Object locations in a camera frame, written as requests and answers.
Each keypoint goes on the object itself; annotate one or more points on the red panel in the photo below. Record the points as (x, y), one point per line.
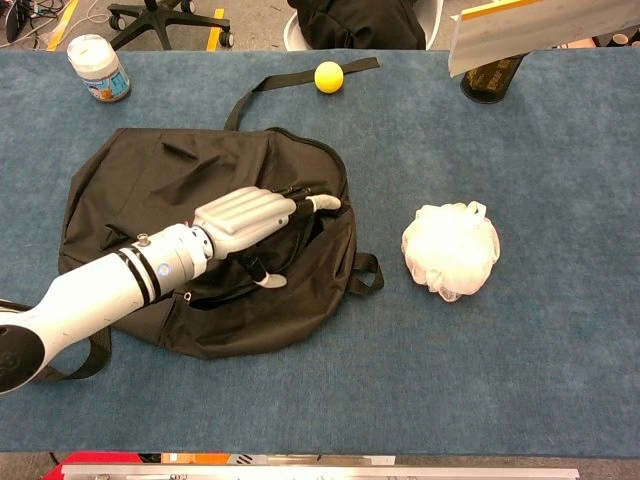
(100, 459)

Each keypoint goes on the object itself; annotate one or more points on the yellow floor tape strip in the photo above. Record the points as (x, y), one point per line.
(215, 30)
(62, 25)

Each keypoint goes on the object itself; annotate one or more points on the yellow and white book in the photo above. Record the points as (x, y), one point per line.
(500, 40)

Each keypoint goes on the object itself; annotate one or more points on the black bag on chair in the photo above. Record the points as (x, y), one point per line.
(360, 25)

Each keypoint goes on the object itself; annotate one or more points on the white mesh bath loofah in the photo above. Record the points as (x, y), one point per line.
(450, 250)

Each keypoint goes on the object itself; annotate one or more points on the aluminium profile rail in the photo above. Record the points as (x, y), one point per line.
(320, 472)

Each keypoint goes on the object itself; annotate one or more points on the blue felt table cover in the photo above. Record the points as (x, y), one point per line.
(400, 375)

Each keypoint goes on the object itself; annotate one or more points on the black office chair base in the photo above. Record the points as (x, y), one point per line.
(165, 20)

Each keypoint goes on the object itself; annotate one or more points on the black fabric backpack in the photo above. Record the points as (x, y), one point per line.
(150, 170)

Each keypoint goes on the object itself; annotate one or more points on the yellow ball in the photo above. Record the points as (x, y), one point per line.
(329, 77)

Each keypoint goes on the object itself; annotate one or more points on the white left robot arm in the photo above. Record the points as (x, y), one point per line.
(95, 285)

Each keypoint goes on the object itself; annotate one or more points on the brown glass bottle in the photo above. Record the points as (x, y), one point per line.
(490, 82)

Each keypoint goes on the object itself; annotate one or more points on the white chair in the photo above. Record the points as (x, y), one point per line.
(291, 35)

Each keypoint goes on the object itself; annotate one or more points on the white jar with blue label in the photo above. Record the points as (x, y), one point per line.
(97, 65)

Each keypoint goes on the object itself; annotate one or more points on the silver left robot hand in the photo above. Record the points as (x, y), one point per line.
(245, 215)

